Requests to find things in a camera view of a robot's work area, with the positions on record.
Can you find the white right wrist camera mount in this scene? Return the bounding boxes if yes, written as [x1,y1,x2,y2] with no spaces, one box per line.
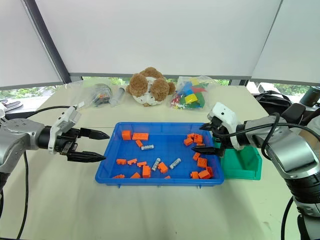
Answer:
[206,101,245,151]

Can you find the dark objects on windowsill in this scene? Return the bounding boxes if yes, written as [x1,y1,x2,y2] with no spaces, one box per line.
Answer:
[0,98,25,113]

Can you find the black padded device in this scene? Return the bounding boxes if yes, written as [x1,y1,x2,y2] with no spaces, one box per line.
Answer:
[282,102,308,126]

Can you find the dark cylindrical container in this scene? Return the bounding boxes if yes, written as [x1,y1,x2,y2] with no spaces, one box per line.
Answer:
[299,85,320,108]

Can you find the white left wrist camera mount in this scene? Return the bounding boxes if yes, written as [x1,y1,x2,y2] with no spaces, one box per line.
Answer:
[48,105,83,155]

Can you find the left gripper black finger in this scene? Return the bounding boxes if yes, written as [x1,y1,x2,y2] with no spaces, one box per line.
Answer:
[66,150,108,164]
[79,127,111,141]

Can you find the empty clear plastic bag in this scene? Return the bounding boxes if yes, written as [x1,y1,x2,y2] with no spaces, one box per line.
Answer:
[64,79,96,111]

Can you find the green plastic bin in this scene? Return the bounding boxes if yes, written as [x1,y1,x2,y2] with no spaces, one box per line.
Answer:
[212,138,263,181]

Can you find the bag of coloured blocks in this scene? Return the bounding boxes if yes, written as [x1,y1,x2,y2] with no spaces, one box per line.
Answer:
[170,74,219,112]

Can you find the long orange building block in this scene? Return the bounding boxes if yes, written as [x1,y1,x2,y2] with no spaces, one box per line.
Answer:
[131,132,150,142]

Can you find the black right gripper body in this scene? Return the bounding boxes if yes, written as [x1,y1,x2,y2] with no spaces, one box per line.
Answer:
[210,116,235,158]

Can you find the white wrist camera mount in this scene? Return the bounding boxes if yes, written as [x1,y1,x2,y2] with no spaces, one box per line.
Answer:
[206,101,245,151]
[48,105,83,155]

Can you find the clear bag of dark parts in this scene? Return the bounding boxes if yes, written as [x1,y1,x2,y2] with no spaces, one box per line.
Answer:
[86,82,114,110]

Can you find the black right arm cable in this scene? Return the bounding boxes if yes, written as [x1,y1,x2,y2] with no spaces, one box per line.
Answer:
[214,112,320,240]

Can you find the black bag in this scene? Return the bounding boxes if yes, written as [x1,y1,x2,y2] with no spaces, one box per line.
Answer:
[251,90,292,112]

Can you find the blue plastic tray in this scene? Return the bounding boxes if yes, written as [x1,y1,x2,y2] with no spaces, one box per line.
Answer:
[94,121,225,189]

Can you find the brown and white plush toy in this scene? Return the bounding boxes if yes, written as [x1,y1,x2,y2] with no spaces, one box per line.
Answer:
[125,66,177,108]

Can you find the dark window frame post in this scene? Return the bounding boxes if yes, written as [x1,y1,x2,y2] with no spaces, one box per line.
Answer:
[20,0,73,85]

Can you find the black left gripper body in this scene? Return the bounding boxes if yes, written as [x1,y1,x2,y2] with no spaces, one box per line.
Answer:
[55,127,82,157]

